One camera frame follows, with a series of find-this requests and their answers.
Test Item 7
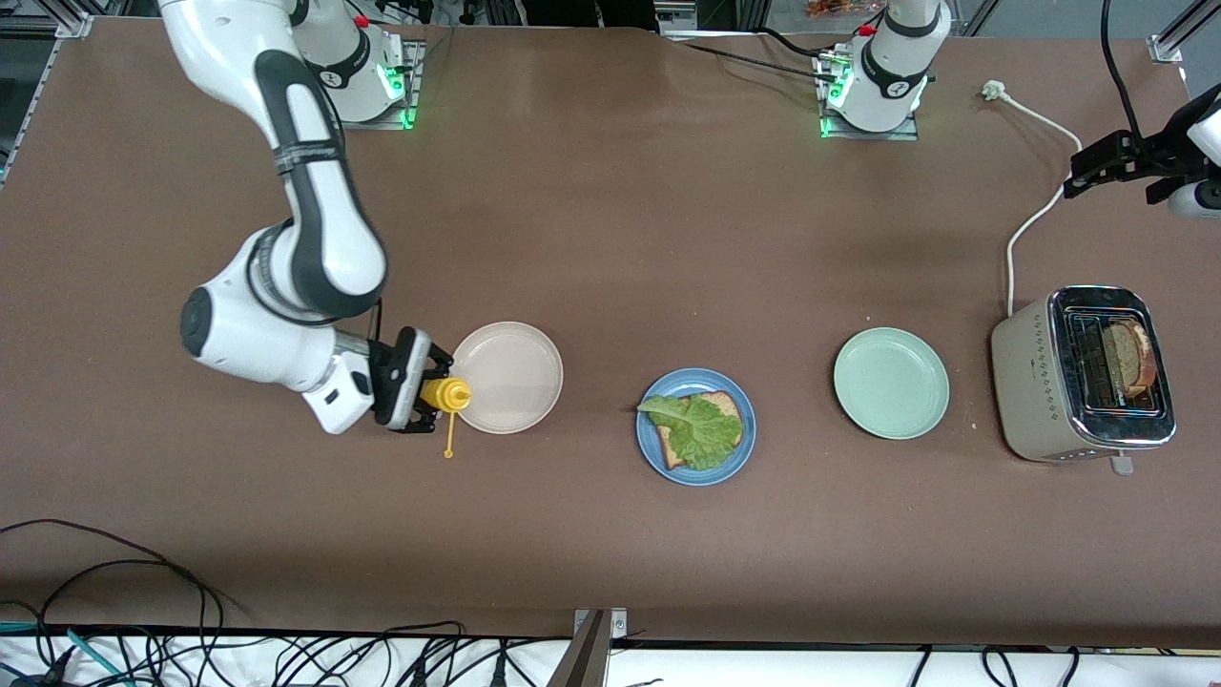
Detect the yellow squeeze bottle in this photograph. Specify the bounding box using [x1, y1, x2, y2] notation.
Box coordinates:
[420, 377, 474, 460]

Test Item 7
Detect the green lettuce leaf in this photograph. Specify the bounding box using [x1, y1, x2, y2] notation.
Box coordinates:
[636, 394, 743, 472]

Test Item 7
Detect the brown bread slice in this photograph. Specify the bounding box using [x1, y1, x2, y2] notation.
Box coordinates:
[656, 391, 743, 470]
[1102, 318, 1158, 400]

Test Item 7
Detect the blue plate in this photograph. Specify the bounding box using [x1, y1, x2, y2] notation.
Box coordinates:
[635, 367, 757, 488]

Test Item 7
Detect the white plate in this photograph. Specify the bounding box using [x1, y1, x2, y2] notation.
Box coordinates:
[446, 322, 565, 436]

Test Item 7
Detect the green plate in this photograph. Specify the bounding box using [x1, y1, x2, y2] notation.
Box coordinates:
[833, 327, 951, 441]

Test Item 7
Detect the beige chrome toaster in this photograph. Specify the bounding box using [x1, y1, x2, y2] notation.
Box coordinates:
[990, 285, 1176, 476]

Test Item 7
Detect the white toaster power cord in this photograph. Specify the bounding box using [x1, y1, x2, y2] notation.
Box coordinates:
[983, 80, 1084, 319]

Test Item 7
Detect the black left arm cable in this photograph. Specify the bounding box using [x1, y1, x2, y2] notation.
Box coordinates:
[1101, 0, 1146, 140]

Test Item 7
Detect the aluminium frame extrusion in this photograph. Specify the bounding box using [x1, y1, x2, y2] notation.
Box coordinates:
[1149, 0, 1221, 64]
[40, 0, 104, 39]

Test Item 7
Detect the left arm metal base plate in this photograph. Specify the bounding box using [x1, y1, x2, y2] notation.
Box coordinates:
[816, 48, 921, 141]

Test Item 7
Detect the silver metal table bracket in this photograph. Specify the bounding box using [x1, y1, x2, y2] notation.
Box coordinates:
[548, 608, 631, 687]

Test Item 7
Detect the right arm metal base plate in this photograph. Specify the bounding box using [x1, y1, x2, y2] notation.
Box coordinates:
[329, 40, 426, 131]

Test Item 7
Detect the black looped table cable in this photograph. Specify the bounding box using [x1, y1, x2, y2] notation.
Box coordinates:
[36, 559, 209, 635]
[0, 519, 225, 631]

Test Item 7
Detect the black base cable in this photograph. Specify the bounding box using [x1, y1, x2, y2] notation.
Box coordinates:
[668, 27, 840, 83]

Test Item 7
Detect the teal cable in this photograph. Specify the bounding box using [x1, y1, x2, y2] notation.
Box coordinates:
[0, 622, 125, 684]

